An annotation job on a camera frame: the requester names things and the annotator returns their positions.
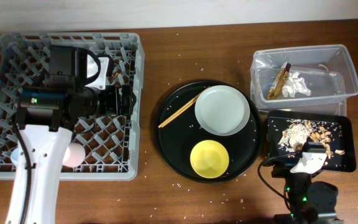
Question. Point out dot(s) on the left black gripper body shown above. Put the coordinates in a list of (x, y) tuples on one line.
[(109, 101)]

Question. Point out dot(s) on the pink paper cup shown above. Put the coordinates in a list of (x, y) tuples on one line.
[(74, 155)]

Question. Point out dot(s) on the yellow bowl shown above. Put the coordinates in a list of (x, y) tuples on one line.
[(209, 159)]

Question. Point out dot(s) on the blue cup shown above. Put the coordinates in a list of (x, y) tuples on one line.
[(14, 156)]

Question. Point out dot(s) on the food scraps pile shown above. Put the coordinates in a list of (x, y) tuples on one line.
[(300, 132)]

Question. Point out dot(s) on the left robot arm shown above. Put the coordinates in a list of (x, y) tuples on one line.
[(44, 123)]

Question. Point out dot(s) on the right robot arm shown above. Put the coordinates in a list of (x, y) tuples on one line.
[(308, 202)]

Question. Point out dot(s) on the grey dishwasher rack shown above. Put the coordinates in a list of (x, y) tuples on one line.
[(111, 143)]

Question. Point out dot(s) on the wooden chopstick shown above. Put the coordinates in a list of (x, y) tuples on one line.
[(179, 112), (177, 103)]

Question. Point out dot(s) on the round black tray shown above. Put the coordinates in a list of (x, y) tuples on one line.
[(175, 141)]

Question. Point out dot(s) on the white plate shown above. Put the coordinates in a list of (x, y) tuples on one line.
[(222, 110)]

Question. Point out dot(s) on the brown snack wrapper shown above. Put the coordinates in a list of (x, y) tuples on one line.
[(279, 81)]

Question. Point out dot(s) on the black rectangular tray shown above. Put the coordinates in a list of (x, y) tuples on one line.
[(278, 121)]

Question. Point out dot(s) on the crumpled white tissue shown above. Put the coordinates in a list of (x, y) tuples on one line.
[(295, 84)]

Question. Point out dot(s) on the clear plastic bin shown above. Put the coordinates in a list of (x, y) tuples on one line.
[(326, 71)]

